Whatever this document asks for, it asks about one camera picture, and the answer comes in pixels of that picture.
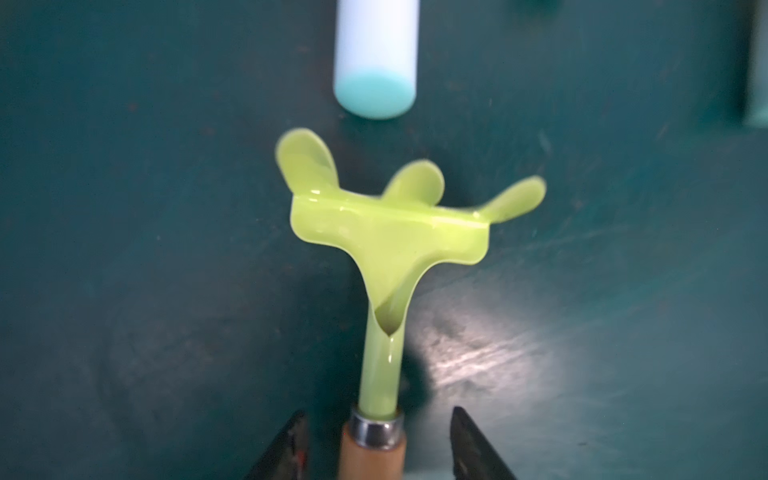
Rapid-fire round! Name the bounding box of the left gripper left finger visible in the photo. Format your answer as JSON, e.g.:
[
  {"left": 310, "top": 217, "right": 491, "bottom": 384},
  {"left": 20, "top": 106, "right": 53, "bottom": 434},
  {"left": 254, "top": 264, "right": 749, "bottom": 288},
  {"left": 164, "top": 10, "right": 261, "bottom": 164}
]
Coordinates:
[{"left": 244, "top": 410, "right": 309, "bottom": 480}]

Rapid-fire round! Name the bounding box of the lime green rake wooden handle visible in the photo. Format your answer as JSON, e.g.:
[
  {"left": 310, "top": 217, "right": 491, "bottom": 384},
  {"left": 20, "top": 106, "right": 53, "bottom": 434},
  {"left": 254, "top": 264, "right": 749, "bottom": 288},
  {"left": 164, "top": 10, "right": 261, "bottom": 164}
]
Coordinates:
[{"left": 275, "top": 128, "right": 546, "bottom": 479}]

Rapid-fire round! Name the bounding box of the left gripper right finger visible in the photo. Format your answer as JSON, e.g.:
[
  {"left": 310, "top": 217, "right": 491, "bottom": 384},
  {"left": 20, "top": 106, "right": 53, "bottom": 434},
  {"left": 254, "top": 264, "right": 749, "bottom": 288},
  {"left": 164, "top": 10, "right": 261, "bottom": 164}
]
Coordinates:
[{"left": 450, "top": 406, "right": 517, "bottom": 480}]

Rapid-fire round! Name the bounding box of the light blue hand fork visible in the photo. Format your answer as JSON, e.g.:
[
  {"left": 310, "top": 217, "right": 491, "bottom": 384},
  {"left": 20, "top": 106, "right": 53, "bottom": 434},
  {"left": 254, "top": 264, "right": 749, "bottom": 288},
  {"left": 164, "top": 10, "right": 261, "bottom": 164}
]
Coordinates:
[
  {"left": 744, "top": 0, "right": 767, "bottom": 129},
  {"left": 333, "top": 0, "right": 420, "bottom": 120}
]

